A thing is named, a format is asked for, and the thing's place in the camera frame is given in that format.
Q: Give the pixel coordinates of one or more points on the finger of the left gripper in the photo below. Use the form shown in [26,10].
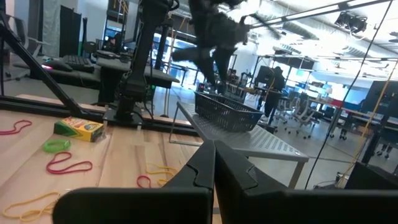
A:
[224,68]
[207,71]

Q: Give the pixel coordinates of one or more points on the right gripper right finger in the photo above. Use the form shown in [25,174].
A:
[280,208]

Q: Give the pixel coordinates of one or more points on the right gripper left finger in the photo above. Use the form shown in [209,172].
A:
[140,205]

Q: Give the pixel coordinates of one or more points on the red rubber band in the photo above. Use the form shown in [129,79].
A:
[48,168]
[28,121]
[139,182]

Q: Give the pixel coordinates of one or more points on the yellow green crayon box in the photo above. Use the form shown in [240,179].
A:
[77,129]

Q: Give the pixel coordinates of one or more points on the yellow rubber band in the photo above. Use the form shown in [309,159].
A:
[160,172]
[34,214]

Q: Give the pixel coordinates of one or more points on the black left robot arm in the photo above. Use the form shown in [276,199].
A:
[140,77]

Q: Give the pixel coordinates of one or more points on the black desk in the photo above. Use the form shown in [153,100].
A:
[118,67]

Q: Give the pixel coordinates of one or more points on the white office chair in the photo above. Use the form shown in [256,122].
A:
[303,112]

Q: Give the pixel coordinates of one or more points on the grey office chair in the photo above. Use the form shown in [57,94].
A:
[23,34]

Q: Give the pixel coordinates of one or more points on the black computer monitor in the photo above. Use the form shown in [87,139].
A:
[262,76]

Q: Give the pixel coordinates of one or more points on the black plastic mesh basket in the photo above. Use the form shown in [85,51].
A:
[224,115]

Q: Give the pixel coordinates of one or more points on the person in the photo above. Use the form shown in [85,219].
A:
[275,84]

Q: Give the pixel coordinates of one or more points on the grey perforated metal shelf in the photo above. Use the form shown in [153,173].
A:
[236,137]

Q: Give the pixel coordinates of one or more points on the black equipment box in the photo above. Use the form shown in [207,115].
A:
[370,179]

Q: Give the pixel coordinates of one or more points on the overhead light bar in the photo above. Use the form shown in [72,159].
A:
[311,12]

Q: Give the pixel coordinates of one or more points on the black computer keyboard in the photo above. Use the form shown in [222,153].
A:
[77,63]

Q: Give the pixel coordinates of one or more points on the black ceiling spotlight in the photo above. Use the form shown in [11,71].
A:
[351,21]

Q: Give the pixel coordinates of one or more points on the black partition panel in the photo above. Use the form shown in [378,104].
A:
[70,31]

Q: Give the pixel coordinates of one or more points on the black computer mouse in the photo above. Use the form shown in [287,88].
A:
[59,64]

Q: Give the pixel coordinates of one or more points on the large black screen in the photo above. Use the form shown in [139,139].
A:
[379,96]

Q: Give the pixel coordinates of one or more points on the black aluminium table frame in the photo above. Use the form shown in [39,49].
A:
[37,105]

